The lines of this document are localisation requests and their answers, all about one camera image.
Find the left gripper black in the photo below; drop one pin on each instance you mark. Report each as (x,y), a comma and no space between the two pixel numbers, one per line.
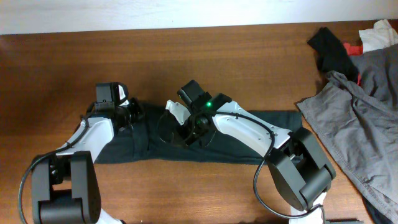
(139,112)

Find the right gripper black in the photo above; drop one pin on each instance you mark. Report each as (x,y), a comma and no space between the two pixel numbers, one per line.
(185,137)

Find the black Nike t-shirt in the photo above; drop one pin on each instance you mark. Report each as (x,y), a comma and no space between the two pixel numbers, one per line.
(147,139)

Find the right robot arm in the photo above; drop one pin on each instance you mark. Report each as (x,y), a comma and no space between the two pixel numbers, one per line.
(299,167)

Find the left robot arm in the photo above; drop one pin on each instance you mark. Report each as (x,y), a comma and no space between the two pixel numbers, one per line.
(64,183)

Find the black garment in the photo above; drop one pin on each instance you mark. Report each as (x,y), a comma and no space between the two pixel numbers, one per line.
(332,55)

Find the grey garment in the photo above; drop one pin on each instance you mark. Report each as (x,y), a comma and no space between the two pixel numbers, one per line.
(357,124)

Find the red garment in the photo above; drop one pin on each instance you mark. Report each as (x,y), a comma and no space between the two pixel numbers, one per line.
(352,50)

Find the white garment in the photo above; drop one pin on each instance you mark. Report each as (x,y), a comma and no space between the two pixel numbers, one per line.
(381,36)

